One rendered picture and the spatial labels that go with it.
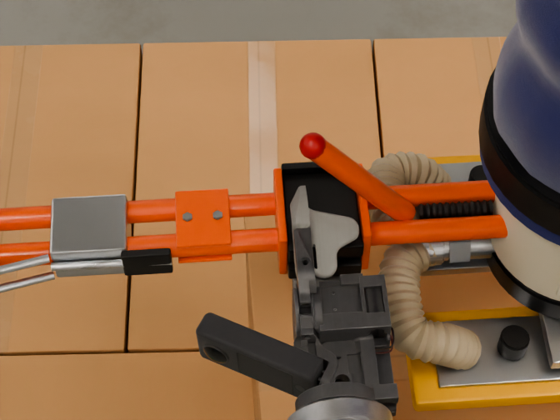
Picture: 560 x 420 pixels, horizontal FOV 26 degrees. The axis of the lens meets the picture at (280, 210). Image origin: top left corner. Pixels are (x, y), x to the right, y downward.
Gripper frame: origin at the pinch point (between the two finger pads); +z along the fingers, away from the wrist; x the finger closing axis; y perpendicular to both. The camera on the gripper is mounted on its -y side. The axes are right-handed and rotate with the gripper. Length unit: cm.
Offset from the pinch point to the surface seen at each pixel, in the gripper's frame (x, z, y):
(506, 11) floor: -117, 134, 62
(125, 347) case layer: -64, 23, -23
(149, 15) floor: -117, 139, -23
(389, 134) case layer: -63, 58, 21
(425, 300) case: -23.6, 3.9, 15.2
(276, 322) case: -23.6, 2.4, -1.7
